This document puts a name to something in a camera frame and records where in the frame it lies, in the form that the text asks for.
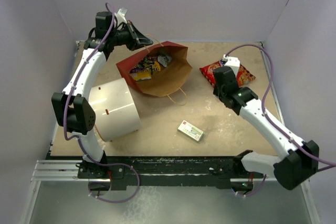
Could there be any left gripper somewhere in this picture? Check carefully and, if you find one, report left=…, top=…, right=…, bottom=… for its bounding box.
left=110, top=21, right=153, bottom=52

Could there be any red brown paper bag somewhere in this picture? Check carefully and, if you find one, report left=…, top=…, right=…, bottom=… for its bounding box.
left=116, top=41, right=192, bottom=98

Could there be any red cookie snack bag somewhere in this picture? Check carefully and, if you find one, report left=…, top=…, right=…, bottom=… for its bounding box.
left=199, top=59, right=256, bottom=87

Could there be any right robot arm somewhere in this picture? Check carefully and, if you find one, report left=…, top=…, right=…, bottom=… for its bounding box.
left=213, top=56, right=319, bottom=190

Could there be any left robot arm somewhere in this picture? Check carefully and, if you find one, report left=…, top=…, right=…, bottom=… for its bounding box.
left=51, top=8, right=153, bottom=178

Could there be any purple M&M packet upper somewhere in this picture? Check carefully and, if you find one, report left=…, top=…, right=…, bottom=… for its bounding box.
left=130, top=61, right=155, bottom=74

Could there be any silver foil packet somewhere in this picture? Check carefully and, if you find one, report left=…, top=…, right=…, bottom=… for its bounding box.
left=157, top=55, right=172, bottom=68

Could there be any yellow M&M packet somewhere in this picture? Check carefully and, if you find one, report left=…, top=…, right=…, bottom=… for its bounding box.
left=130, top=61, right=161, bottom=81

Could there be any white cylindrical container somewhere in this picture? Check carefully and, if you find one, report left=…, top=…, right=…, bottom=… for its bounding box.
left=89, top=78, right=141, bottom=142

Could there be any small white green box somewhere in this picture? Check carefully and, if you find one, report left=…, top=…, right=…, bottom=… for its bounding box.
left=177, top=120, right=204, bottom=142

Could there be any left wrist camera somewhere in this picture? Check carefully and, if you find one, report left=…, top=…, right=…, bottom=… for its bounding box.
left=115, top=7, right=128, bottom=24

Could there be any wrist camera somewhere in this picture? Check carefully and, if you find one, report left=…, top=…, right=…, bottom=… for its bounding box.
left=115, top=7, right=128, bottom=24
left=220, top=55, right=240, bottom=75

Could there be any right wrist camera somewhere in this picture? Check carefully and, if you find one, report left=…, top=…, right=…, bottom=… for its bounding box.
left=220, top=55, right=240, bottom=75

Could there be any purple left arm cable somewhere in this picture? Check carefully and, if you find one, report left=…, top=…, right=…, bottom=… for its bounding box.
left=62, top=2, right=140, bottom=204

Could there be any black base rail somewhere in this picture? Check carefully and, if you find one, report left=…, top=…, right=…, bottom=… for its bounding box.
left=46, top=154, right=263, bottom=190

